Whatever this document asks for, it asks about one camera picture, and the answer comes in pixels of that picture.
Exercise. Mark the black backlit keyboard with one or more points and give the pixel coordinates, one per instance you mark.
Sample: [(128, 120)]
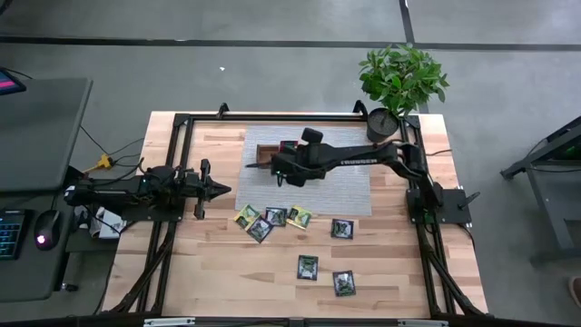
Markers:
[(11, 234)]

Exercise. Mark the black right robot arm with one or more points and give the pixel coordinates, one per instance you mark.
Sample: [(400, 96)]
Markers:
[(363, 159)]

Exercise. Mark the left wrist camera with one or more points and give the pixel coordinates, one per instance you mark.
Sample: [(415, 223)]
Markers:
[(190, 176)]

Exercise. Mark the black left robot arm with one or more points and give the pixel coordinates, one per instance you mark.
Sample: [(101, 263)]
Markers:
[(113, 193)]

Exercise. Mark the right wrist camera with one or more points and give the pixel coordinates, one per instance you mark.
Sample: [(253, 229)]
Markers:
[(312, 135)]

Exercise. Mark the silver aluminium bracket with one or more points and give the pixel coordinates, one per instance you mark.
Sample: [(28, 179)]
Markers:
[(422, 323), (168, 322)]

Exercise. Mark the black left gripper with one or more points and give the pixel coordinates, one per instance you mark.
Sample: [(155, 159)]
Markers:
[(201, 188)]

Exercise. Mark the yellow power splitter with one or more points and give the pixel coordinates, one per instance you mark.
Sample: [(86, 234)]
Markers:
[(105, 161)]

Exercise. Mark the red strawberry tea packet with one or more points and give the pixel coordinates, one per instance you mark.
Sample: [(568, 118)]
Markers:
[(288, 146)]

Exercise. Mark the green potted plant black pot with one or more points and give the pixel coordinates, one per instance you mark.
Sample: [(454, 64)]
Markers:
[(399, 77)]

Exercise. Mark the grey computer desk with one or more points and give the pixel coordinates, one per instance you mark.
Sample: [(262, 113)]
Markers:
[(41, 136)]

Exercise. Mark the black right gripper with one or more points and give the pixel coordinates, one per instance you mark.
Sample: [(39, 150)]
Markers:
[(299, 163)]

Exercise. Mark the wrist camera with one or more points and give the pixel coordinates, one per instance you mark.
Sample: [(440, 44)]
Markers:
[(312, 135), (190, 176)]

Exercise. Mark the screen with pink bar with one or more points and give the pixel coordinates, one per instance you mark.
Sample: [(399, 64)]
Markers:
[(9, 84)]

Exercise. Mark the grey woven placemat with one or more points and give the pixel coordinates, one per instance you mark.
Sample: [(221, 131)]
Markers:
[(345, 195)]

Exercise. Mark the person's foot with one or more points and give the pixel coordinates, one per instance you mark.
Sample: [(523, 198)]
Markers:
[(575, 290)]

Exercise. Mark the wooden three-compartment tray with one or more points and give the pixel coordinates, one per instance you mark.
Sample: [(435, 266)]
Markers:
[(263, 154)]

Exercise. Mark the black metal table frame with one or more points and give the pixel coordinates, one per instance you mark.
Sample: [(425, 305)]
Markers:
[(272, 118)]

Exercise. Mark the foil packets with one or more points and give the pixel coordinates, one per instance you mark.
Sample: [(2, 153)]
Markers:
[(259, 229)]

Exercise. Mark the black computer mouse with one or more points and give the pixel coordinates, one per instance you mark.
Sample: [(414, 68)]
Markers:
[(47, 227)]

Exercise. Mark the white printed box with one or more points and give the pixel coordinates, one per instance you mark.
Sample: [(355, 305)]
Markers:
[(111, 227)]

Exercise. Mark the dark metal table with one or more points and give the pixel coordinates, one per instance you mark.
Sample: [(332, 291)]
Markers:
[(535, 156)]

